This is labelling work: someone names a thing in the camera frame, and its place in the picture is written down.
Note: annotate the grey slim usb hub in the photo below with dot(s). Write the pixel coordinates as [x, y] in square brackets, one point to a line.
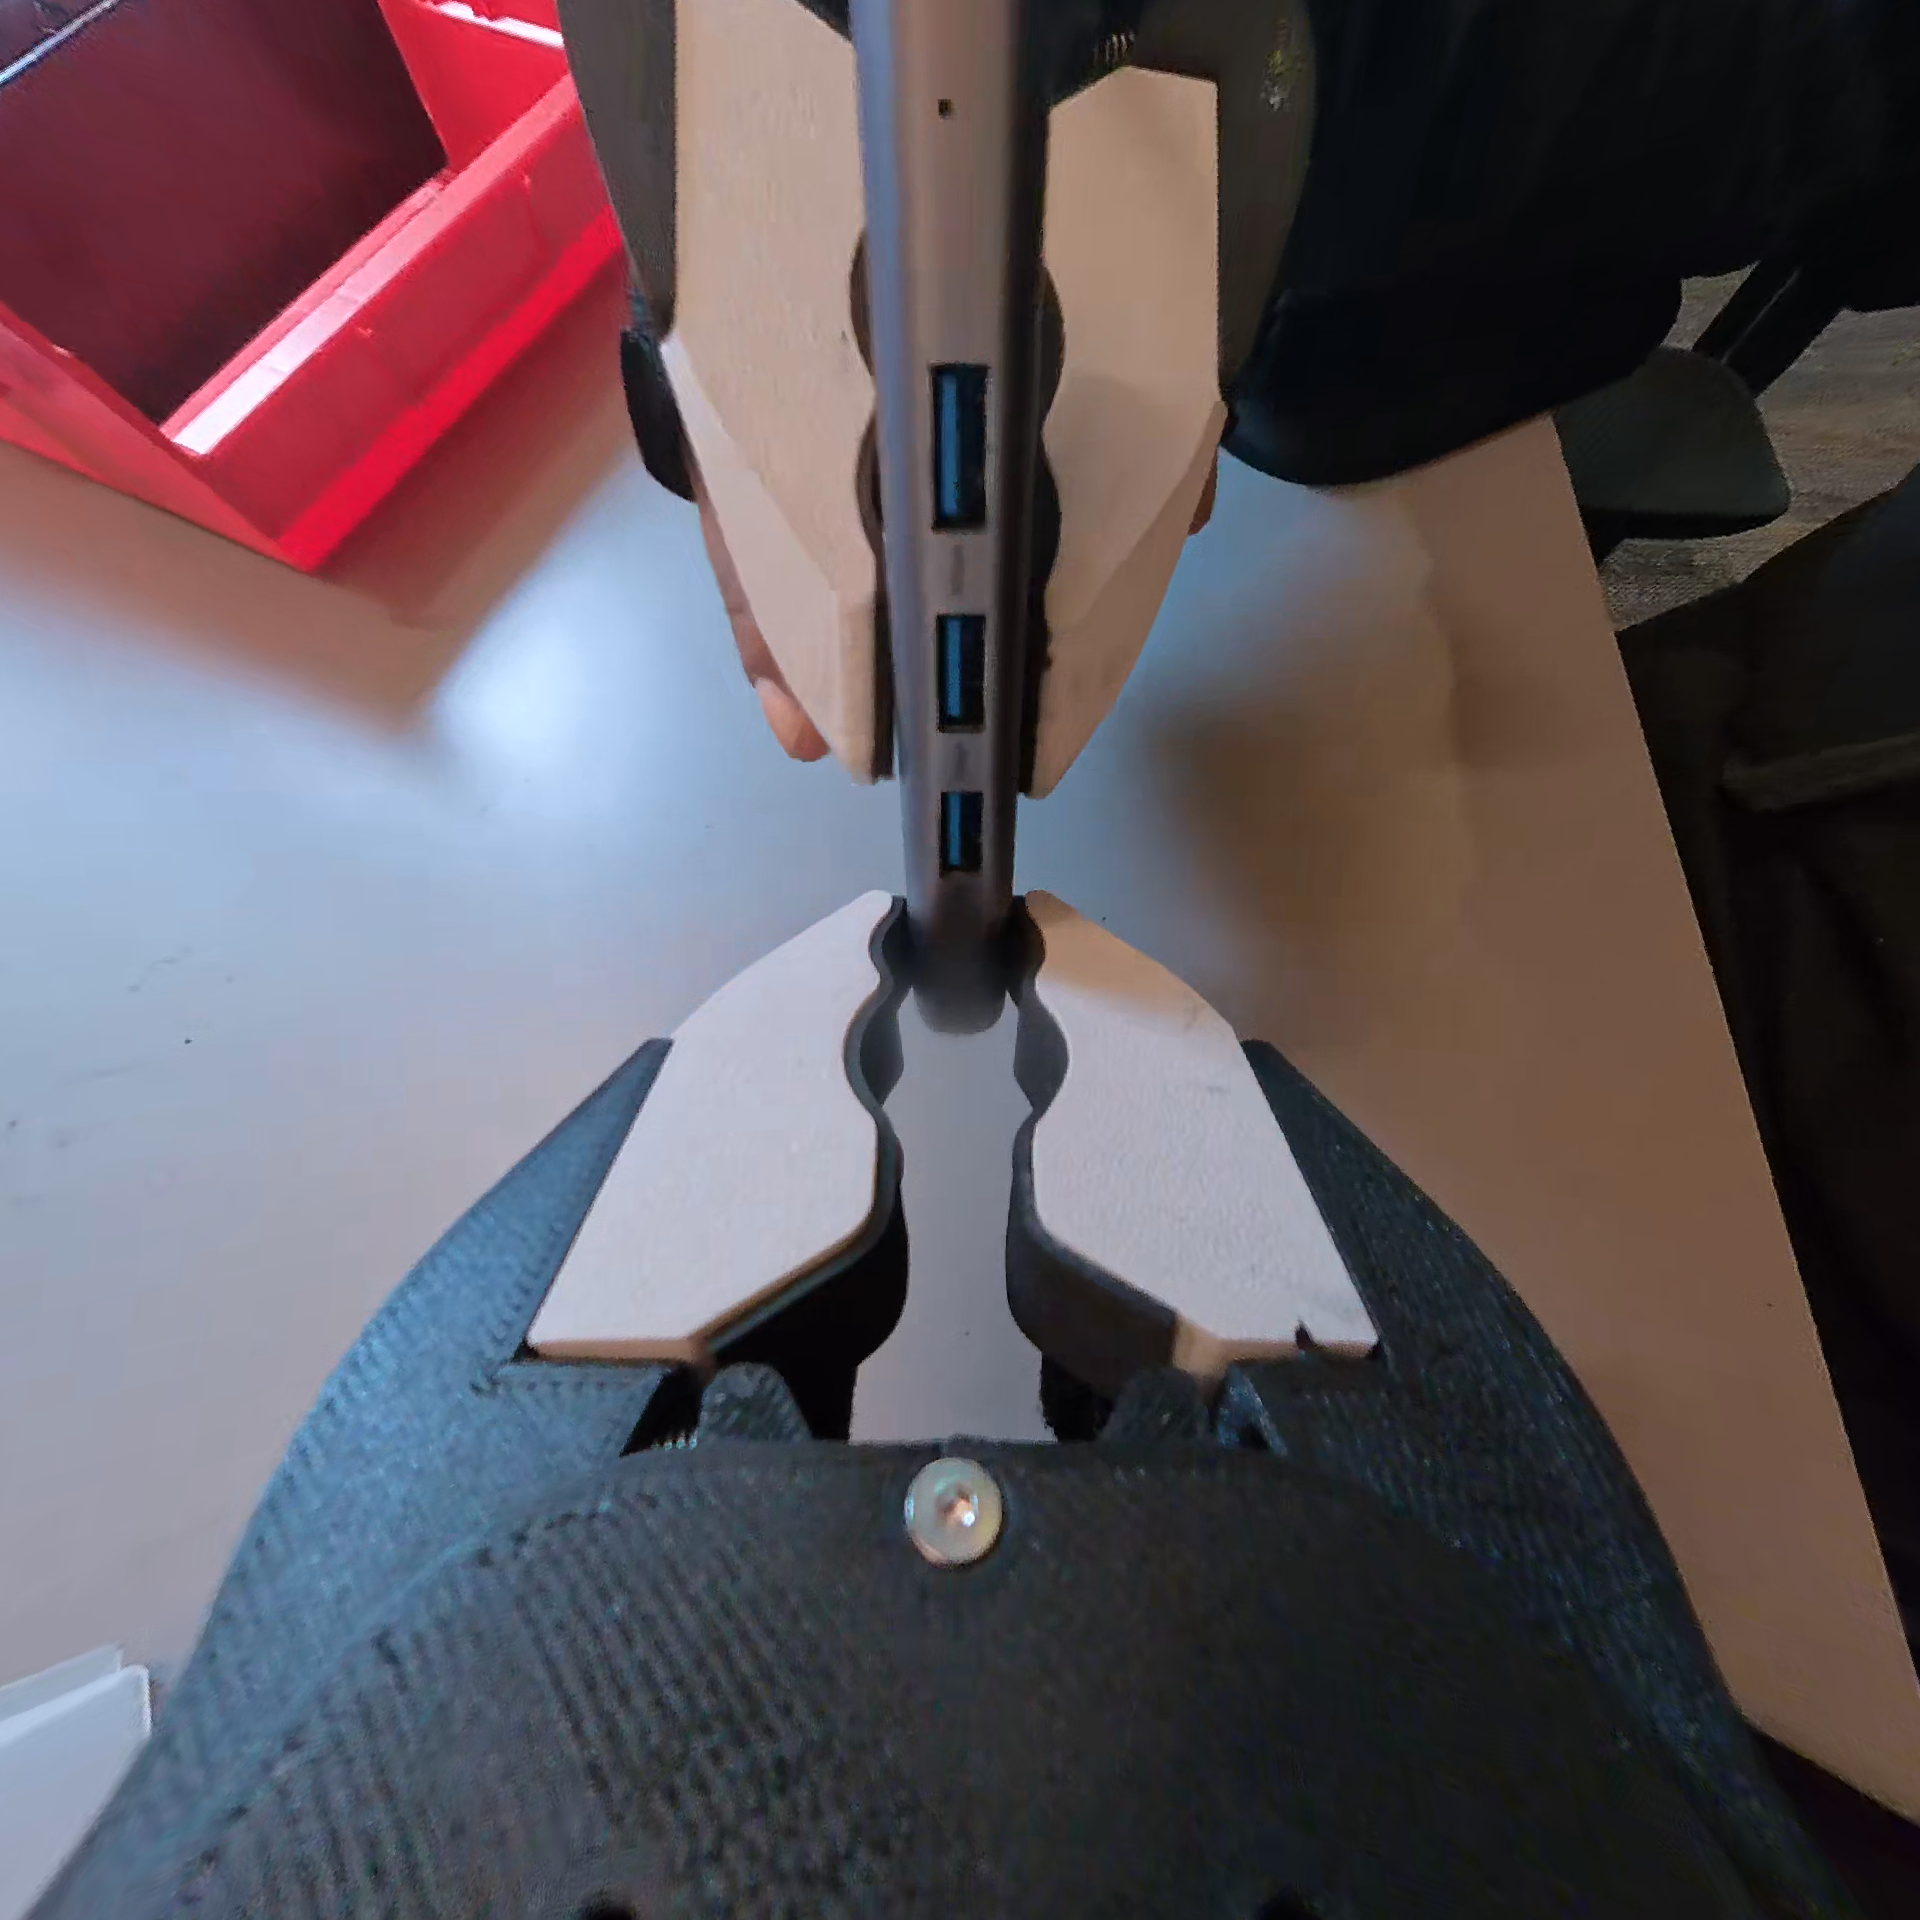
[953, 224]

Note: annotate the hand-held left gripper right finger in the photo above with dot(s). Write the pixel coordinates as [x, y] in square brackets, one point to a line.
[1185, 1185]

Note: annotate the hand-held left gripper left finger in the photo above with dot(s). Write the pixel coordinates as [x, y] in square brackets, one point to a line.
[721, 1185]

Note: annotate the red plastic bin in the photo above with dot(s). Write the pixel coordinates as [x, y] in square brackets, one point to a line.
[451, 301]

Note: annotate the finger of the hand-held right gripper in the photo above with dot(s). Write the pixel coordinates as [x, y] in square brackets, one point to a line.
[1140, 375]
[765, 301]

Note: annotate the person's right hand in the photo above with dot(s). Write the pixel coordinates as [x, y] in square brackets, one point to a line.
[765, 661]

